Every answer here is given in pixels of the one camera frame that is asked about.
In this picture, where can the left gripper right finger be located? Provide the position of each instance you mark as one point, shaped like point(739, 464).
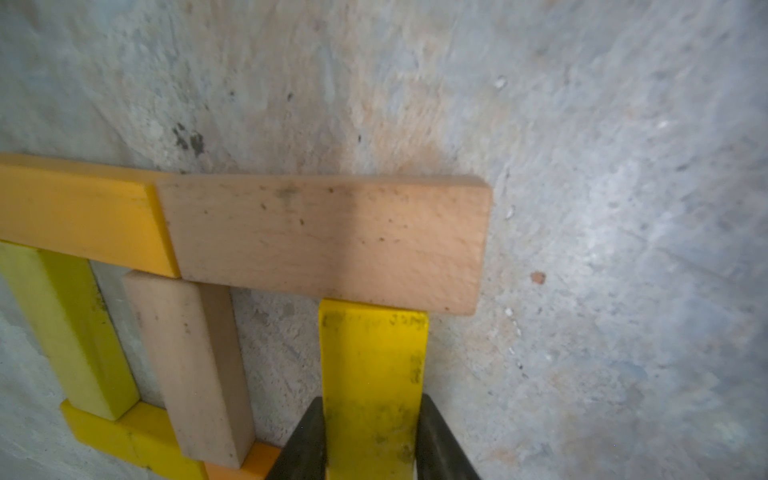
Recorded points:
point(438, 454)

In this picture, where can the yellow block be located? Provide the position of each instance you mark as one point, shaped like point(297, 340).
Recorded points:
point(143, 436)
point(373, 361)
point(61, 301)

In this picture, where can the tan block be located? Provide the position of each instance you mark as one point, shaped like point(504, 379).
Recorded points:
point(190, 335)
point(407, 242)

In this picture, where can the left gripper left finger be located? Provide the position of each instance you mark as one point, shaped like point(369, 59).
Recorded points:
point(304, 455)

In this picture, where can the amber orange block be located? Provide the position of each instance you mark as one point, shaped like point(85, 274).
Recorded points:
point(99, 212)

